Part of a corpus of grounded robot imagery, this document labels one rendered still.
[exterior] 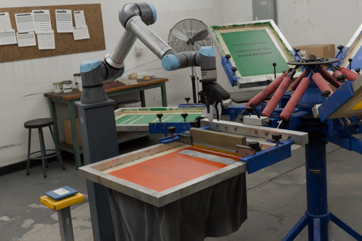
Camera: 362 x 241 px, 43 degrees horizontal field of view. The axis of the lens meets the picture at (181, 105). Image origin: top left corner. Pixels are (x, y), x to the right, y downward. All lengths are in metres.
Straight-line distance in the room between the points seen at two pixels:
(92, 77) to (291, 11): 4.75
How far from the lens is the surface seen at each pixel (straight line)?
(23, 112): 5.81
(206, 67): 2.17
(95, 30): 6.21
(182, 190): 1.74
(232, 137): 2.15
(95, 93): 2.56
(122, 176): 2.06
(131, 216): 2.05
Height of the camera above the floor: 1.60
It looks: 10 degrees down
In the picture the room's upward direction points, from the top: 5 degrees counter-clockwise
